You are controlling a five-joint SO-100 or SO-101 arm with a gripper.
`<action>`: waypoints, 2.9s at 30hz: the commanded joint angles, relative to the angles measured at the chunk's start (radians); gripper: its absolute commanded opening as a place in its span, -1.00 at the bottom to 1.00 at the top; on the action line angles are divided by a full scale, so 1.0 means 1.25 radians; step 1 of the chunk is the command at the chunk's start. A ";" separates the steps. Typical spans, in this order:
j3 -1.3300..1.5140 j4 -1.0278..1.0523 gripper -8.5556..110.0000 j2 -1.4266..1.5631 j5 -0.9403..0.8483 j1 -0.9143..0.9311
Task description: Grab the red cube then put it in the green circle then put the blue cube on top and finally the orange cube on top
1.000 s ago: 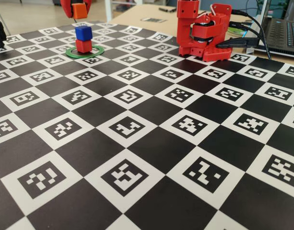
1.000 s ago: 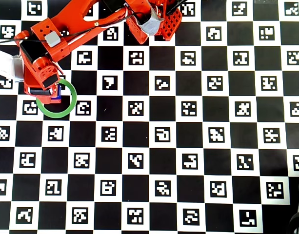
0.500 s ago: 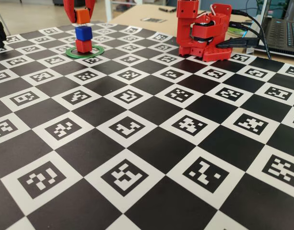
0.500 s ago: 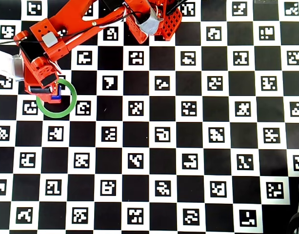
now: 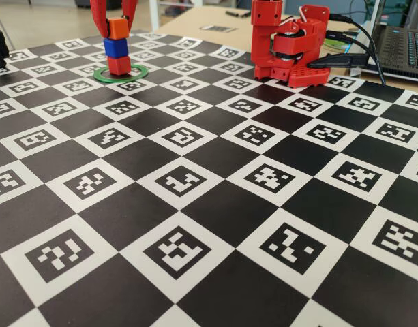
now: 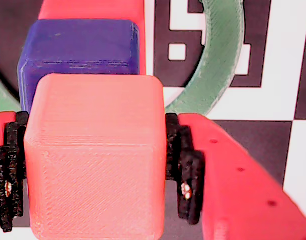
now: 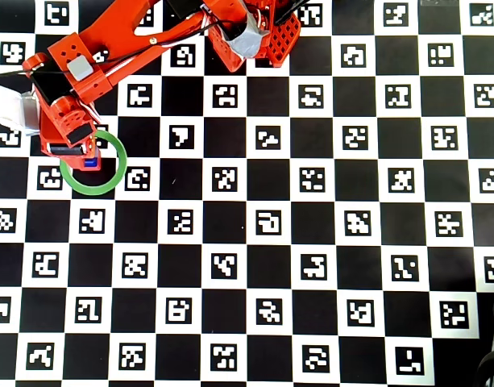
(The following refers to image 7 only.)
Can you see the blue cube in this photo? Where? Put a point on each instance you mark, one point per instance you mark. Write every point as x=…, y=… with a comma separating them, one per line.
x=90, y=164

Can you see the black white marker checkerboard mat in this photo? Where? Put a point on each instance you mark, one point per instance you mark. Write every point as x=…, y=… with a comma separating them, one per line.
x=311, y=225

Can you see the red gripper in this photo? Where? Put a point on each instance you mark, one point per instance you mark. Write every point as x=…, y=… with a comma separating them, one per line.
x=66, y=150

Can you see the black tripod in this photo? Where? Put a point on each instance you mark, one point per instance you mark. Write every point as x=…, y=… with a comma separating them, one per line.
x=492, y=363

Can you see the gray duct tape piece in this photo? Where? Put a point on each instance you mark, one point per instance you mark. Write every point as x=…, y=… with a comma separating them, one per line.
x=246, y=42

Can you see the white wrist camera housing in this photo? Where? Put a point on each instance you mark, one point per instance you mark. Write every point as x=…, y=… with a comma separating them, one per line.
x=9, y=109

